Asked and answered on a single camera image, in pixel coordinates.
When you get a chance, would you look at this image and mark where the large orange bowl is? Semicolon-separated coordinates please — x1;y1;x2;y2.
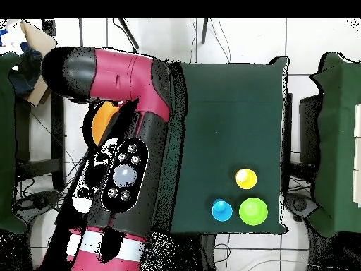
91;100;126;147

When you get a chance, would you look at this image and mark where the dark green table cloth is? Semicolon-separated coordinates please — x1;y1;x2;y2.
169;56;290;235

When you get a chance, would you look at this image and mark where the yellow cup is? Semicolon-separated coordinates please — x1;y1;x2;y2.
235;168;258;191

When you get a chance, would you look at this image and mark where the blue cup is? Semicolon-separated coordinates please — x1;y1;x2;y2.
212;198;234;222

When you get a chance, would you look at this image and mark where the small green bowl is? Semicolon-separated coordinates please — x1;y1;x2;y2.
238;197;269;227

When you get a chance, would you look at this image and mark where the black tripod leg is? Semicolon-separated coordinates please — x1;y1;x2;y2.
200;18;209;45
113;18;141;51

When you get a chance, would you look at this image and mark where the green cloth side table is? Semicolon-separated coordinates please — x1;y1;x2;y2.
0;52;29;235
308;52;361;238

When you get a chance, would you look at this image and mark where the dark blue cloth bundle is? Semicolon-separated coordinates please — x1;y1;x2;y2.
9;42;44;95

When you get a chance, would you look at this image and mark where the white box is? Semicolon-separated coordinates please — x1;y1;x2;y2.
352;103;361;208

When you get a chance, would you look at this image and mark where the cardboard box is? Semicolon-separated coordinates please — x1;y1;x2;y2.
0;18;59;107

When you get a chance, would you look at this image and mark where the black stool frame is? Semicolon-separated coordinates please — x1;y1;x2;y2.
15;90;66;193

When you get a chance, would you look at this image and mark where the tangle of floor cables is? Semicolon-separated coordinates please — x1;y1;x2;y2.
15;155;85;227

